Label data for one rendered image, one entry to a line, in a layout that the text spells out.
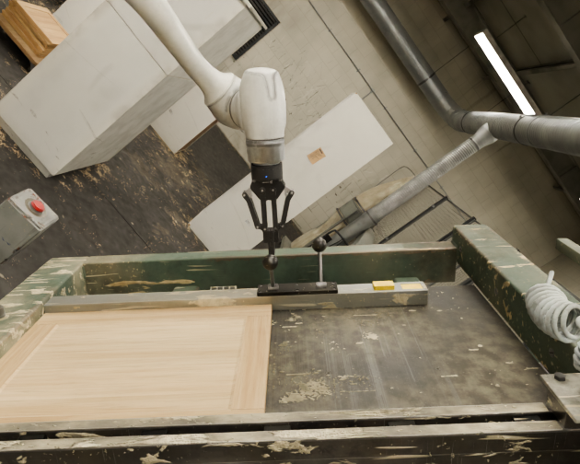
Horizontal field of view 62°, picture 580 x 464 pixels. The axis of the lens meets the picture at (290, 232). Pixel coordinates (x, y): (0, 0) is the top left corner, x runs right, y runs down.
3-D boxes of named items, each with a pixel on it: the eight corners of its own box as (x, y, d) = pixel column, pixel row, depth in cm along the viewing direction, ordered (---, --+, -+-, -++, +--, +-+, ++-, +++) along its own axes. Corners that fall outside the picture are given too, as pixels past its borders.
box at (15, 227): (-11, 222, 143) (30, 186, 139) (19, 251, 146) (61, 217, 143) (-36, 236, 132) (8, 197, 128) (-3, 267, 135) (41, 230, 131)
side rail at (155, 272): (96, 288, 150) (89, 255, 147) (448, 273, 149) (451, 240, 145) (88, 296, 145) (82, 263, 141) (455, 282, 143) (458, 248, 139)
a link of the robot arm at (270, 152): (247, 135, 116) (249, 160, 118) (243, 142, 108) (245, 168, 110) (284, 133, 116) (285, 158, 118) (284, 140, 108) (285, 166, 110)
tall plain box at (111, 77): (55, 109, 394) (217, -41, 358) (105, 167, 404) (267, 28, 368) (-19, 110, 307) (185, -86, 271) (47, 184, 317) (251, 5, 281)
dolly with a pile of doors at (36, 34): (26, 30, 438) (49, 8, 431) (64, 77, 446) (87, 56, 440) (-20, 19, 378) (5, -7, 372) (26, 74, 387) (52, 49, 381)
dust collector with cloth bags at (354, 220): (277, 240, 734) (397, 152, 689) (305, 275, 746) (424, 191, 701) (268, 271, 602) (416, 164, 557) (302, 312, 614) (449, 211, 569)
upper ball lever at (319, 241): (313, 291, 121) (311, 238, 124) (329, 290, 121) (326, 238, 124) (314, 290, 118) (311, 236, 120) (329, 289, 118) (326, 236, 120)
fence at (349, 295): (55, 309, 125) (52, 295, 123) (422, 295, 123) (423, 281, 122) (46, 319, 120) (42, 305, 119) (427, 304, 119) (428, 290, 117)
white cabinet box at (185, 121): (155, 113, 610) (197, 76, 595) (184, 150, 620) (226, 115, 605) (142, 114, 566) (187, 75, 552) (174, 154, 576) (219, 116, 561)
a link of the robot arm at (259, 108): (295, 137, 110) (270, 132, 121) (293, 65, 105) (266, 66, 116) (253, 143, 105) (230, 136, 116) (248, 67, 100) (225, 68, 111)
